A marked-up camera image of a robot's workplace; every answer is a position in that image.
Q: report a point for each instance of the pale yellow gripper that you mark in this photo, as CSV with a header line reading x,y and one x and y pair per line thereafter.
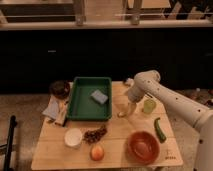
x,y
131,107

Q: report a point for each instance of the yellow banana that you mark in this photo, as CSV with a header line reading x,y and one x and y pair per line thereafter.
x,y
121,114

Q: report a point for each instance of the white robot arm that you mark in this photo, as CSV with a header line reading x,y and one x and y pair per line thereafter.
x,y
197,115

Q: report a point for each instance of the red bowl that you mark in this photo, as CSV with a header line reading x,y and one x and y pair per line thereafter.
x,y
142,147

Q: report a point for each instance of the dark brown bowl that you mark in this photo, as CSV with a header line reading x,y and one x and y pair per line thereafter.
x,y
60,89

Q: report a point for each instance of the light green cup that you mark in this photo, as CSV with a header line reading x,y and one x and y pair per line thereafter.
x,y
149,106

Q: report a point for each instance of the blue-grey sponge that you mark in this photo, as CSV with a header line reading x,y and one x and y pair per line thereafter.
x,y
99,97

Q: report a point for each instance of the green cucumber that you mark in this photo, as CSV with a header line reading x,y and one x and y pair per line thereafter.
x,y
161,136

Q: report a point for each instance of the bunch of dark grapes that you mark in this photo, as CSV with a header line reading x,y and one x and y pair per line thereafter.
x,y
93,136

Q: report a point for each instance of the green plastic tray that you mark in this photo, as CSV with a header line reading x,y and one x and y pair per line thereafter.
x,y
82,106

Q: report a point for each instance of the orange apple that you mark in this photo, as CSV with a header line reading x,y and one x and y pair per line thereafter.
x,y
97,153

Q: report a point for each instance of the white cup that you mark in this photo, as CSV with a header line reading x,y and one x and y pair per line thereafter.
x,y
73,138

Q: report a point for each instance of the wooden block tool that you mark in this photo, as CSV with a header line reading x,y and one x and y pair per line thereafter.
x,y
62,113

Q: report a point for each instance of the grey folded cloth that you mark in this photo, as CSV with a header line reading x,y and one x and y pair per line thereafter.
x,y
52,109

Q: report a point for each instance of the black stand at left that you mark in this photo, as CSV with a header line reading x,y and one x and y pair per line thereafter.
x,y
8,146

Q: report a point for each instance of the dish brush with handle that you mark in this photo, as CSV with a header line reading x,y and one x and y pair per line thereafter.
x,y
129,82

